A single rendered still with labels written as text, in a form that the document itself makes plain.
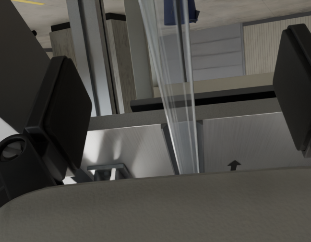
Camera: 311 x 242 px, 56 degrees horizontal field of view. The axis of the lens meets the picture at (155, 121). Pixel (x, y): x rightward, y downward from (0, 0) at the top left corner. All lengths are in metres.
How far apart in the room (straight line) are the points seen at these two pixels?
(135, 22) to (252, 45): 9.90
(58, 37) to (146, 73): 5.54
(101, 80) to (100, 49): 0.04
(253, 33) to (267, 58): 0.93
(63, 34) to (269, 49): 6.72
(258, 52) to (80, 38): 10.03
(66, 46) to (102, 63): 5.51
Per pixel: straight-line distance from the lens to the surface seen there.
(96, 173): 0.22
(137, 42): 0.53
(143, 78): 0.53
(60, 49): 6.03
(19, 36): 0.18
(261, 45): 10.37
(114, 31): 5.32
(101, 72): 0.40
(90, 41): 0.41
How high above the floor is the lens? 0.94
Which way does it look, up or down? 11 degrees up
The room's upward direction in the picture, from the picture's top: 173 degrees clockwise
